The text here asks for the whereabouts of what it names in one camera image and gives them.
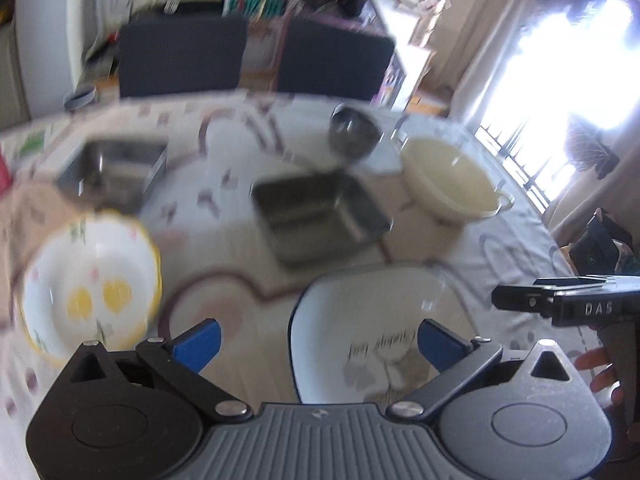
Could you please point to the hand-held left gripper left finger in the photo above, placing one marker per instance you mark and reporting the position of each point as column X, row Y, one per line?
column 200, row 344

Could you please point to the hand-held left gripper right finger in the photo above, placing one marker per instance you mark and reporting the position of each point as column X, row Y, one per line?
column 440, row 344

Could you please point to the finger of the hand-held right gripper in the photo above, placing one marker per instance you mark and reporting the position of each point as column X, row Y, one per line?
column 575, row 282
column 522, row 300

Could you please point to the white square plate blue rim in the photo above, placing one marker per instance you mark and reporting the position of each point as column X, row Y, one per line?
column 360, row 310

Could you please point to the square steel tray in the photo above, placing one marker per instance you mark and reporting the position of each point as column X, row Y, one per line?
column 310, row 210
column 112, row 170

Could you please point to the person's right hand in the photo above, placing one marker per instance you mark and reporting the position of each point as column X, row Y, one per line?
column 597, row 365

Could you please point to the black bag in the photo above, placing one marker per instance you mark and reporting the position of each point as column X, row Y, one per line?
column 602, row 245

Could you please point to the printed bear tablecloth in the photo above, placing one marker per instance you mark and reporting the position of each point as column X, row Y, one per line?
column 215, row 260

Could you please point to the small round steel bowl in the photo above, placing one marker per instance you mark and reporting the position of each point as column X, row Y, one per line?
column 352, row 132

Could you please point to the beige curtain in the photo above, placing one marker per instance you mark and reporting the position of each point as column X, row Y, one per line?
column 475, row 50

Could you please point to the grey waste bin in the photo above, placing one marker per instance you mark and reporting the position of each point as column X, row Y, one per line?
column 80, row 97

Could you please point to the dark grey chair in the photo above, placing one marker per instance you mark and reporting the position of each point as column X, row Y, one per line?
column 182, row 55
column 332, row 62

